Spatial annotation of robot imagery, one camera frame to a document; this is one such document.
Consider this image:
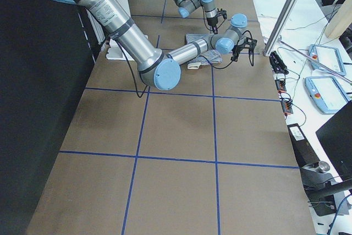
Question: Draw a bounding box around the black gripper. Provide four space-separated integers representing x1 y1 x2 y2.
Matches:
207 17 218 33
230 44 244 61

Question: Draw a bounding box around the navy white striped polo shirt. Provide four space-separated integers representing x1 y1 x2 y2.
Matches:
184 32 223 70

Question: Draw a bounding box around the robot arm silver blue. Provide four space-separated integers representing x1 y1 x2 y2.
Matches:
173 0 223 34
53 0 248 90

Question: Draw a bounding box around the upper teach pendant blue grey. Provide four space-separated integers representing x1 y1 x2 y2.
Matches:
309 45 347 76

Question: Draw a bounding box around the teach pendant blue grey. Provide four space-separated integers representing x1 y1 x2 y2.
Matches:
309 45 347 76
304 75 350 114

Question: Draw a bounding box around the lower teach pendant blue grey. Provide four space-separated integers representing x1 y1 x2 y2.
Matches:
304 75 350 114

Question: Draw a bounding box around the black monitor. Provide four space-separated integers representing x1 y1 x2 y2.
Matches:
316 102 352 180

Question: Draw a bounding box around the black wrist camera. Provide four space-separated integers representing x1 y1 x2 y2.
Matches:
217 9 227 20
243 37 257 53

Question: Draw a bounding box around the aluminium frame post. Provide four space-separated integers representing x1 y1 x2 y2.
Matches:
263 0 297 56

